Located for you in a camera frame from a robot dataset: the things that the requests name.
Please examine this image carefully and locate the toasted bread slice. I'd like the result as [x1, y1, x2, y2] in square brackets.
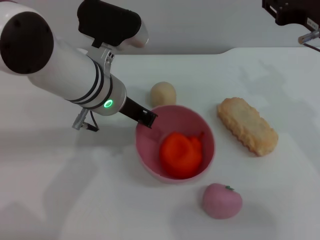
[216, 97, 279, 157]

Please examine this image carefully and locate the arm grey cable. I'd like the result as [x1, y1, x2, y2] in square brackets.
[297, 29, 320, 53]
[71, 109, 101, 133]

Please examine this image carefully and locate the pink toy peach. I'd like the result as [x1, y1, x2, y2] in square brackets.
[201, 182, 243, 220]

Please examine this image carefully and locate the left arm grey cable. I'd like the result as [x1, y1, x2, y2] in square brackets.
[71, 109, 101, 133]

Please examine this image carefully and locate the beige round bun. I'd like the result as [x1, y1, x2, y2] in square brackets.
[149, 81, 178, 109]

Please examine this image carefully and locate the left wrist camera housing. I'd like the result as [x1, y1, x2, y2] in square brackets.
[76, 0, 150, 73]

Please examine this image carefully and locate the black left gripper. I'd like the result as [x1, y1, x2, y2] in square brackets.
[119, 96, 159, 130]

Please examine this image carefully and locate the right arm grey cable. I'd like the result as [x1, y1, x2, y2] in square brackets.
[297, 29, 320, 53]

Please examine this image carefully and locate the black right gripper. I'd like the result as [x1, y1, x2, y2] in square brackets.
[261, 0, 320, 31]

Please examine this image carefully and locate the orange toy fruit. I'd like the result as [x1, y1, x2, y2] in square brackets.
[159, 131, 205, 180]

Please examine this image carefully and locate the pink plastic bowl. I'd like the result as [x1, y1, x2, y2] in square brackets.
[135, 104, 216, 185]

